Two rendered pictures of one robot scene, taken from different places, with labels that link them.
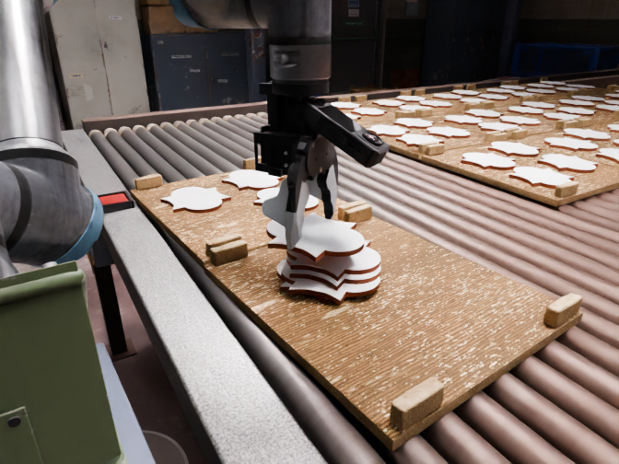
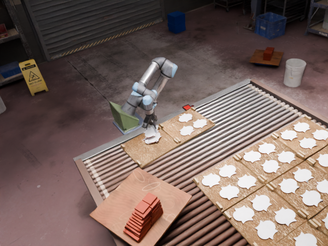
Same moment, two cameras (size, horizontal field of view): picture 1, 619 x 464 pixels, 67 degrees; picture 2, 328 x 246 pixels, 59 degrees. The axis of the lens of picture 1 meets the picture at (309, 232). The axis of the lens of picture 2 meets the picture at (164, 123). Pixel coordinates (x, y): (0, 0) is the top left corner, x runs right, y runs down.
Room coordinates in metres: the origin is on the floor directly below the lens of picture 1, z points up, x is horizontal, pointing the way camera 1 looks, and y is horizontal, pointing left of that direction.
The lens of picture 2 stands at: (0.89, -1.97, 2.69)
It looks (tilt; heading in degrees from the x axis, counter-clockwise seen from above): 39 degrees down; 95
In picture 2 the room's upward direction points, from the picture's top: 8 degrees counter-clockwise
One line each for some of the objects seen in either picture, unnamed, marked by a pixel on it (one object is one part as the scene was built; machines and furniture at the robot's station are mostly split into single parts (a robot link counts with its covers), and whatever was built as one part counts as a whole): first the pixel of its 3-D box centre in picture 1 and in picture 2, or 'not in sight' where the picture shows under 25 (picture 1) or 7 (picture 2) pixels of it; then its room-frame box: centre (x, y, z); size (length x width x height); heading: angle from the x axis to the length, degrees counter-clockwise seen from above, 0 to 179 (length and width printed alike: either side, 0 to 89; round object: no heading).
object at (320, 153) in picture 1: (296, 129); (150, 117); (0.61, 0.02, 1.15); 0.09 x 0.08 x 0.12; 60
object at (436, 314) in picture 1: (377, 291); (149, 145); (0.58, -0.10, 0.93); 0.41 x 0.35 x 0.02; 36
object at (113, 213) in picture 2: not in sight; (141, 206); (0.56, -0.80, 1.03); 0.50 x 0.50 x 0.02; 53
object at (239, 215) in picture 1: (242, 204); (186, 125); (0.92, 0.14, 0.93); 0.41 x 0.35 x 0.02; 35
